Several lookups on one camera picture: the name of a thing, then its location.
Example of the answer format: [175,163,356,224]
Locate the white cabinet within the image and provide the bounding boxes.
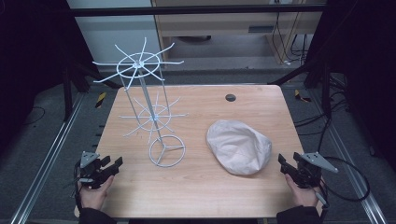
[66,0,163,70]

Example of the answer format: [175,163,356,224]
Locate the black stand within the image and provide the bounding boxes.
[267,61,332,119]
[61,59,123,122]

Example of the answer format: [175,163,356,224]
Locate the bundle of black floor cables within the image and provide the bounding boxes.
[293,73,359,157]

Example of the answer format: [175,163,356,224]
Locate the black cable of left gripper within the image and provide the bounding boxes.
[63,161,85,213]

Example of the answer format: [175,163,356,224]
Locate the beige cap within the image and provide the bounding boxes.
[205,119,273,176]

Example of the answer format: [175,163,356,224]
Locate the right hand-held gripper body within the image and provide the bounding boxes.
[292,151,340,189]

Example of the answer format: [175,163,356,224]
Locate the black metal frame bar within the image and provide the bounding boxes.
[68,4,327,18]

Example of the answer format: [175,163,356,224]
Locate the person's left hand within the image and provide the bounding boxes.
[77,175,116,211]

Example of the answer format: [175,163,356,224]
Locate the wooden desk with drawer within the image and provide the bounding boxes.
[150,0,327,65]

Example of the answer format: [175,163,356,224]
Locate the aluminium rail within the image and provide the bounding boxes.
[309,90,389,224]
[10,91,86,224]

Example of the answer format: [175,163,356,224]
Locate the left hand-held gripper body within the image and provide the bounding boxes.
[75,150,114,190]

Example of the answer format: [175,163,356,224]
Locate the person's right hand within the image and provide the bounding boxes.
[284,173,326,208]

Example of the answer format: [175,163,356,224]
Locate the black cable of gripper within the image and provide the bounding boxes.
[314,156,372,222]
[63,161,85,213]

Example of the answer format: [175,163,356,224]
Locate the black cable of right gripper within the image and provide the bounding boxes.
[314,156,372,222]

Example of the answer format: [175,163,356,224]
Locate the black hanging cables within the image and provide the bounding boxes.
[271,12,311,66]

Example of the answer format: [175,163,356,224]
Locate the white wire hat rack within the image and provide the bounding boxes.
[92,36,190,169]

